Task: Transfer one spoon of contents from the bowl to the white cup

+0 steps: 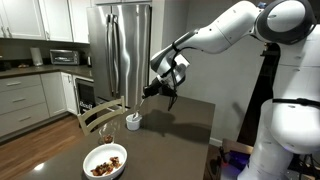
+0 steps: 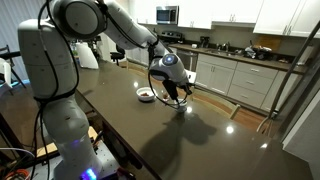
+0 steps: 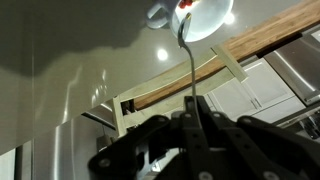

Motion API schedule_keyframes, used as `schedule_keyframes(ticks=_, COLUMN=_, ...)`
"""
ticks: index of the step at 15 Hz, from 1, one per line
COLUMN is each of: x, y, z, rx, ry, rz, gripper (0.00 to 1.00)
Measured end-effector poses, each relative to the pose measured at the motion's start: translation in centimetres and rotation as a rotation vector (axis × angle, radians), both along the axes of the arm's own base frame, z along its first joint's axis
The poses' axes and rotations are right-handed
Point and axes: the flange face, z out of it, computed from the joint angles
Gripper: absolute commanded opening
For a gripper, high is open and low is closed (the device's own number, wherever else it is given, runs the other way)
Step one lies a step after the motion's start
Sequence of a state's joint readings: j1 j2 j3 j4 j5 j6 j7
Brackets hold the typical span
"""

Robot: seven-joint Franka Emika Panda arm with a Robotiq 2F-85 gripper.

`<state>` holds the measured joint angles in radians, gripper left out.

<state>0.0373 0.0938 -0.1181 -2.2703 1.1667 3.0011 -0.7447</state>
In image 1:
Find white kitchen cabinets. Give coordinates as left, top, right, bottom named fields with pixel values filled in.
left=0, top=0, right=92, bottom=45
left=0, top=71, right=79, bottom=138

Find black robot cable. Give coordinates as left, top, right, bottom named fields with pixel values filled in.
left=160, top=42, right=201, bottom=113

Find white ceramic cup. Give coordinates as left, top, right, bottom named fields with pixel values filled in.
left=125, top=113, right=143, bottom=132

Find light wooden chair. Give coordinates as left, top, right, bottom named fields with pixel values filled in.
left=77, top=95, right=127, bottom=137

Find black undercounter wine cooler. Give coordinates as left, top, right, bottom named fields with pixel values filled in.
left=74, top=77, right=98, bottom=116

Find white upper kitchen cabinets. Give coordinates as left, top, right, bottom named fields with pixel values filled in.
left=0, top=0, right=92, bottom=45

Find silver metal spoon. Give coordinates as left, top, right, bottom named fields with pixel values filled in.
left=131, top=99, right=146, bottom=120

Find dried fruit nut mix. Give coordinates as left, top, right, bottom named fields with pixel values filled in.
left=89, top=155, right=124, bottom=177

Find silver toaster oven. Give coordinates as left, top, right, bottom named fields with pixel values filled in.
left=49, top=49, right=81, bottom=66

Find stainless steel refrigerator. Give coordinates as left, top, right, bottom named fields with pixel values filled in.
left=86, top=3, right=153, bottom=109

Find white paper towel roll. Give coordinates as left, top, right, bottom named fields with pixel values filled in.
left=30, top=46, right=45, bottom=67

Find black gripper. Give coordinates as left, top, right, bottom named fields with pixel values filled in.
left=141, top=79, right=178, bottom=100

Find white lower kitchen cabinets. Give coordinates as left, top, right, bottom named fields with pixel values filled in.
left=0, top=71, right=79, bottom=138

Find white ceramic bowl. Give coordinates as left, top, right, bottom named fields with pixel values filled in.
left=82, top=143, right=128, bottom=180

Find clear drinking glass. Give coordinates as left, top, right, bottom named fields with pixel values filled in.
left=97, top=120, right=117, bottom=145

